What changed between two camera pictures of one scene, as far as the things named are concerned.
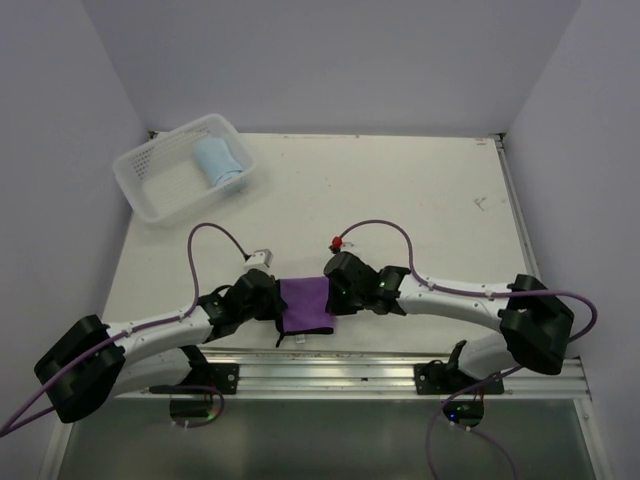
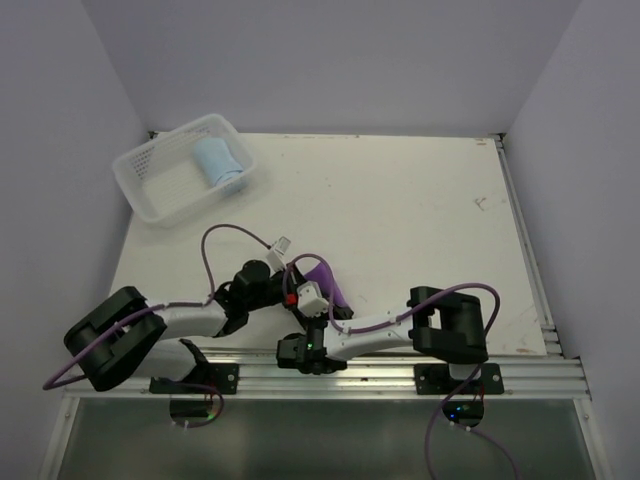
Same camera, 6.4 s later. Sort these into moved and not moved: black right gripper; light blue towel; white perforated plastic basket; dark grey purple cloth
Moved: dark grey purple cloth; black right gripper
Not moved: light blue towel; white perforated plastic basket
